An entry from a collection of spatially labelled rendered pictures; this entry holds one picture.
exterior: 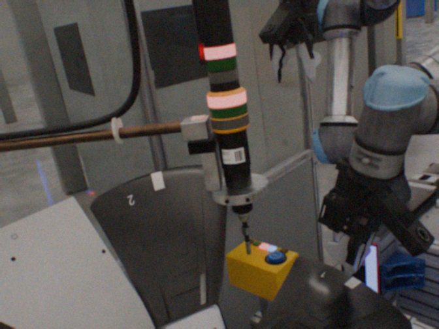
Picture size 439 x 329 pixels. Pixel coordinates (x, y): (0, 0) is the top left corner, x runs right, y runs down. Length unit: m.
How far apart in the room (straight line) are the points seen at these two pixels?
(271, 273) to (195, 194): 0.43
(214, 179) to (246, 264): 0.60
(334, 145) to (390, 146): 0.73
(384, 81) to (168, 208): 0.36
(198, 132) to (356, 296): 0.44
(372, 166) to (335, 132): 0.71
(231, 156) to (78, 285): 0.43
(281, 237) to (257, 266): 0.88
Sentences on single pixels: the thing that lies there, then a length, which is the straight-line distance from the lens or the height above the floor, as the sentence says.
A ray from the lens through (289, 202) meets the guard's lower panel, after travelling 1.94.
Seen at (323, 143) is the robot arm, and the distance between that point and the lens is 1.38.
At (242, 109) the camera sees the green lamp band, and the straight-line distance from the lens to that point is 0.48.
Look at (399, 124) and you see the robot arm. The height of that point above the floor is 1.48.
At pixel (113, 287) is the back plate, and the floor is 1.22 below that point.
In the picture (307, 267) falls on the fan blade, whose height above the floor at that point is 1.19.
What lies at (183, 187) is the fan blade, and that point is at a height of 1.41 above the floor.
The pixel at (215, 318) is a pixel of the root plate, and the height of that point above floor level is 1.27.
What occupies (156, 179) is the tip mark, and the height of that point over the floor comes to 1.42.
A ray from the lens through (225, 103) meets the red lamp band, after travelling 0.47.
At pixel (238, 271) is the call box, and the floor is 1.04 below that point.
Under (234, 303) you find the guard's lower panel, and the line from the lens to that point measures 1.80.
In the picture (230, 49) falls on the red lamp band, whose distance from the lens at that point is 0.47.
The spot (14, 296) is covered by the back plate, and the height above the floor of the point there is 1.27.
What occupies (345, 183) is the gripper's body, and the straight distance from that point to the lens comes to 0.71.
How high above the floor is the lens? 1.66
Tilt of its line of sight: 19 degrees down
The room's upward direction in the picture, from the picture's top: 9 degrees counter-clockwise
